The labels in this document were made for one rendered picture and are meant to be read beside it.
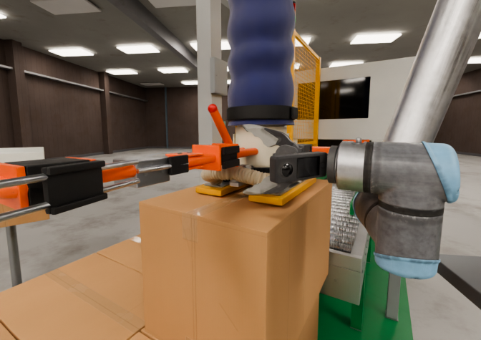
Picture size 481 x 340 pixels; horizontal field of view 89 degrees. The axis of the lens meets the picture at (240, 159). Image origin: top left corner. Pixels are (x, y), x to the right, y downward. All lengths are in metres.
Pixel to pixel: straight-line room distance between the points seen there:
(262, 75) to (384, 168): 0.44
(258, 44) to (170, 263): 0.64
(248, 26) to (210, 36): 1.60
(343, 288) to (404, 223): 0.86
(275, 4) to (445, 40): 0.42
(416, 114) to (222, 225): 0.45
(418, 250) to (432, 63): 0.34
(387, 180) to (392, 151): 0.05
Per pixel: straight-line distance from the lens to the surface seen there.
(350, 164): 0.44
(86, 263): 1.40
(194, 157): 0.51
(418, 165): 0.44
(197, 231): 0.61
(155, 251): 0.75
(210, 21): 2.41
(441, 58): 0.61
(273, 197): 0.64
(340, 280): 1.27
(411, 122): 0.59
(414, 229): 0.47
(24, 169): 0.35
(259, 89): 0.73
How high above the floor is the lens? 1.14
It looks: 7 degrees down
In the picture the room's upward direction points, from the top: straight up
